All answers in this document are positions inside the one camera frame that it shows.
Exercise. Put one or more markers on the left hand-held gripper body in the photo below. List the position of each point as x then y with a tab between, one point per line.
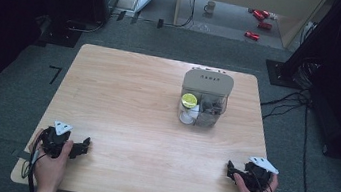
52	141

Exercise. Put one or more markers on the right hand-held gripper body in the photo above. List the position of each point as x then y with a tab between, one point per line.
258	177

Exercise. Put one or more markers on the person's left hand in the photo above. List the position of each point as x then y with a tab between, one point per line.
51	169

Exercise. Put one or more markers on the dark bundled items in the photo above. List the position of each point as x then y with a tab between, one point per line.
210	110

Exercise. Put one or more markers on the clear storage box beige lid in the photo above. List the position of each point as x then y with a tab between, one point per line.
205	97

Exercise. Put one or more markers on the yellow-green lidded small jar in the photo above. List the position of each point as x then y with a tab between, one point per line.
189	100

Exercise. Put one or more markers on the red can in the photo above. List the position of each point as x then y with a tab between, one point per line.
259	14
251	35
265	25

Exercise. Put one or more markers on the grey mug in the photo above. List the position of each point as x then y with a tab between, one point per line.
209	7

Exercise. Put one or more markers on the black stand base plate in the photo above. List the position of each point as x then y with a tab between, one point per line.
281	73
61	35

